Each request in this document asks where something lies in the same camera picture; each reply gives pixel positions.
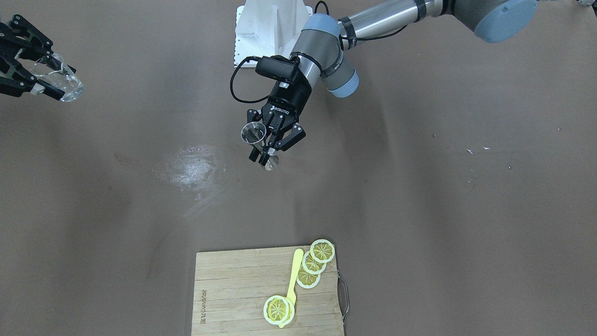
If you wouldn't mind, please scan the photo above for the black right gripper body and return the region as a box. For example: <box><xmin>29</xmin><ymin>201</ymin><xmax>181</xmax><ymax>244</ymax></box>
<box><xmin>0</xmin><ymin>28</ymin><xmax>19</xmax><ymax>79</ymax></box>

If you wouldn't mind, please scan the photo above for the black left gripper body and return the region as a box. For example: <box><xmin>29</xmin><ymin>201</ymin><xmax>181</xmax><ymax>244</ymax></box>
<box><xmin>261</xmin><ymin>79</ymin><xmax>312</xmax><ymax>135</ymax></box>

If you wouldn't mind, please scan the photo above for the steel jigger measuring cup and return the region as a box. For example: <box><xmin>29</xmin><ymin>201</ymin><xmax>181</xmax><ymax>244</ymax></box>
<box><xmin>241</xmin><ymin>122</ymin><xmax>279</xmax><ymax>171</ymax></box>

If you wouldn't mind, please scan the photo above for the clear glass shaker cup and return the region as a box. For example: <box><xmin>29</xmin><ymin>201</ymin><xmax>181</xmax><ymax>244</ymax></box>
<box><xmin>30</xmin><ymin>53</ymin><xmax>84</xmax><ymax>102</ymax></box>

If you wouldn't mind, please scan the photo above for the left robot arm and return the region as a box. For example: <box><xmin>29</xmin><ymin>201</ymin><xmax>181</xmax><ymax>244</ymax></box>
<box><xmin>241</xmin><ymin>0</ymin><xmax>537</xmax><ymax>170</ymax></box>

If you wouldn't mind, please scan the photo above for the yellow plastic spoon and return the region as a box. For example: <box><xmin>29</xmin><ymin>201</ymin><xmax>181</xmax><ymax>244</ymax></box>
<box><xmin>279</xmin><ymin>248</ymin><xmax>304</xmax><ymax>329</ymax></box>

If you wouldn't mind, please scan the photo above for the middle lemon slice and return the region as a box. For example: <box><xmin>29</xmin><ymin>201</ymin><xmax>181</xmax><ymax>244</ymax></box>
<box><xmin>301</xmin><ymin>252</ymin><xmax>327</xmax><ymax>276</ymax></box>

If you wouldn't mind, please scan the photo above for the lemon slice near spoon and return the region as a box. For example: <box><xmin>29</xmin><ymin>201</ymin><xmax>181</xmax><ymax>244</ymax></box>
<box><xmin>297</xmin><ymin>268</ymin><xmax>321</xmax><ymax>289</ymax></box>

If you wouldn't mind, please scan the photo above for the bamboo cutting board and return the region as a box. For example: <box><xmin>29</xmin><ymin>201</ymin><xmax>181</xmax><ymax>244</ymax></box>
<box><xmin>190</xmin><ymin>246</ymin><xmax>345</xmax><ymax>336</ymax></box>

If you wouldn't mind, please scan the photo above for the lemon slice on spoon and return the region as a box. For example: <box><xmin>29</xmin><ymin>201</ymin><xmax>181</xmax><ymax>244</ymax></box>
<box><xmin>263</xmin><ymin>295</ymin><xmax>296</xmax><ymax>328</ymax></box>

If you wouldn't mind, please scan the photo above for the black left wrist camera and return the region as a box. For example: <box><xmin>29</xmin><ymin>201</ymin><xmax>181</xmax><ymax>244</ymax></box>
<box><xmin>255</xmin><ymin>56</ymin><xmax>300</xmax><ymax>84</ymax></box>

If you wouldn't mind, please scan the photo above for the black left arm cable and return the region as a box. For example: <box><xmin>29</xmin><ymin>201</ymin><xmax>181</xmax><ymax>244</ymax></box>
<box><xmin>229</xmin><ymin>57</ymin><xmax>271</xmax><ymax>104</ymax></box>

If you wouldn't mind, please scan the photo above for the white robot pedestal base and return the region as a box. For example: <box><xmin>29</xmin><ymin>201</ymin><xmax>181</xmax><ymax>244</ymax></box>
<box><xmin>233</xmin><ymin>0</ymin><xmax>313</xmax><ymax>67</ymax></box>

